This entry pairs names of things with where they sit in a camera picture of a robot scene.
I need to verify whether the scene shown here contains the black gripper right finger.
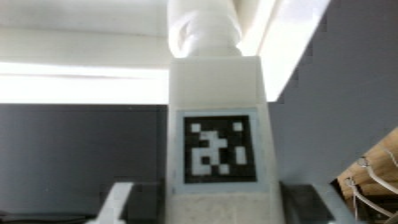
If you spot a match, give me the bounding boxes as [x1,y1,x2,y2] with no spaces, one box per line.
[280,184,362,224]

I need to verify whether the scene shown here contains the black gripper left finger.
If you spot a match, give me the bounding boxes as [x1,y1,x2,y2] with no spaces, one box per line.
[85,182,161,224]

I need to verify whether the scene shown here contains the white table leg with tag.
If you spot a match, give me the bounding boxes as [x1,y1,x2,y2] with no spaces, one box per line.
[165,0,284,224]

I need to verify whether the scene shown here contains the white square tabletop part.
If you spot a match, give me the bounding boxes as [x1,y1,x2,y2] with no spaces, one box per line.
[0,0,332,104]

